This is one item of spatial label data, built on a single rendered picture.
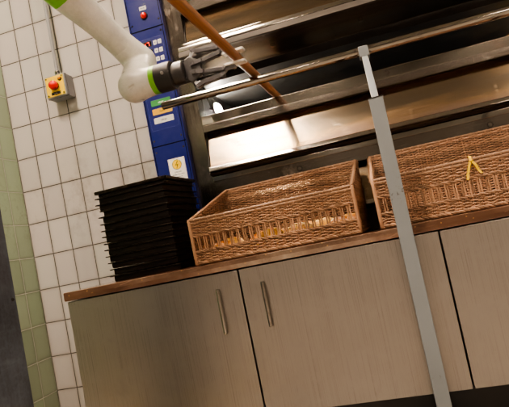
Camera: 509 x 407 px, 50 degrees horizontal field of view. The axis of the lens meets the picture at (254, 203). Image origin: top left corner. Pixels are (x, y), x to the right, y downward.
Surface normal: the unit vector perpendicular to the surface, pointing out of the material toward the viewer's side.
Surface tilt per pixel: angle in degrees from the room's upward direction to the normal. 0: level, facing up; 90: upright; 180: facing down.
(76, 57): 90
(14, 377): 90
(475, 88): 70
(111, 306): 90
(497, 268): 90
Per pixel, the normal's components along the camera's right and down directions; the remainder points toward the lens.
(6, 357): 0.96, -0.21
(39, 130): -0.24, -0.02
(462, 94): -0.29, -0.36
